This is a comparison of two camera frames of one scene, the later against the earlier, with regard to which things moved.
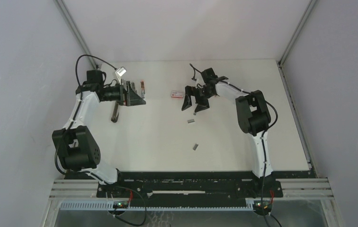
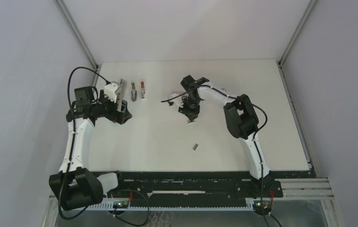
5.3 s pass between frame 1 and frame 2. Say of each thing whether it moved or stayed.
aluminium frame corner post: stayed
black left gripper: moved
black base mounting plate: stayed
